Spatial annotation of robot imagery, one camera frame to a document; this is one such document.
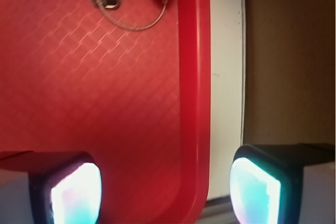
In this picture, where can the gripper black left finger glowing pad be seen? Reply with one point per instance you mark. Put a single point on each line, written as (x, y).
(50, 187)

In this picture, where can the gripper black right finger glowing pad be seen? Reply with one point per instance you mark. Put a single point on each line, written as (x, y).
(290, 183)

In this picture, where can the red plastic tray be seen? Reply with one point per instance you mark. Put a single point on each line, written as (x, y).
(137, 101)

